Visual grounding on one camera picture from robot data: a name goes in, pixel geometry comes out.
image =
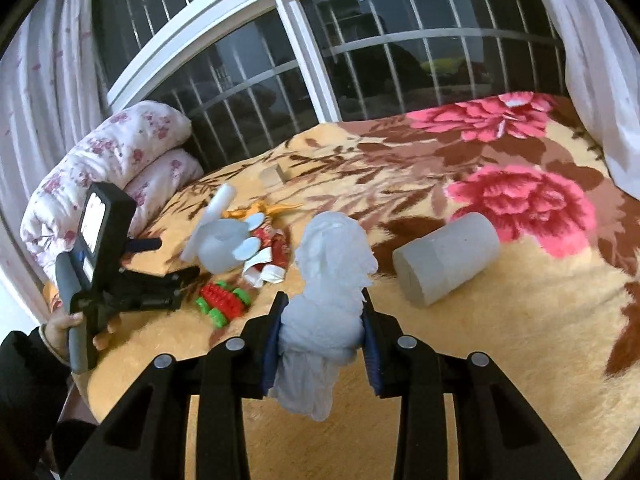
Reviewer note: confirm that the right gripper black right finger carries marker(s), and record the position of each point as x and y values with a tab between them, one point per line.
499	434

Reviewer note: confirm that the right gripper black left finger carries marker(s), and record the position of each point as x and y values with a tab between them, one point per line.
144	435

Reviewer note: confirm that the grey paper cup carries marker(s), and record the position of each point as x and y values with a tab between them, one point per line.
431	267

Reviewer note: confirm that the white tissue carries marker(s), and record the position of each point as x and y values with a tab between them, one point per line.
321	328

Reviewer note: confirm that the black left sleeve forearm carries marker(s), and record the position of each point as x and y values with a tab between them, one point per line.
35	442

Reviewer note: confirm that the person's left hand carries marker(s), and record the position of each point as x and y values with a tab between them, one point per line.
55	332

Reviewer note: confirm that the red green toy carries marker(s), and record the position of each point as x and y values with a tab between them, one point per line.
222	303

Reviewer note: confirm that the clear crumpled plastic bag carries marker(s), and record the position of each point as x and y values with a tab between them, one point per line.
221	245

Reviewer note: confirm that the folded pink floral quilt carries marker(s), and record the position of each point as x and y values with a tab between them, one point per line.
139	149

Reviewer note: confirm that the red white snack wrapper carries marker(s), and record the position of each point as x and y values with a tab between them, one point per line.
269	265

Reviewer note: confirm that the orange snack wrapper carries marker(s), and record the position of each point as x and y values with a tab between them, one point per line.
260	207

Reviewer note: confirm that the left pink floral curtain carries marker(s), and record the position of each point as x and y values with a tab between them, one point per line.
51	97

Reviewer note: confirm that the small beige cardboard piece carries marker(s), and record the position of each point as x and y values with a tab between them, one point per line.
273	175

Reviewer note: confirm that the yellow floral fleece blanket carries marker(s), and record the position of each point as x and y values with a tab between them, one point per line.
558	311

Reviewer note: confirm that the right white curtain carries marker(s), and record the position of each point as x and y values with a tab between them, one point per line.
602	78

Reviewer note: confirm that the white window frame with bars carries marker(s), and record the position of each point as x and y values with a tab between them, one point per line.
252	73

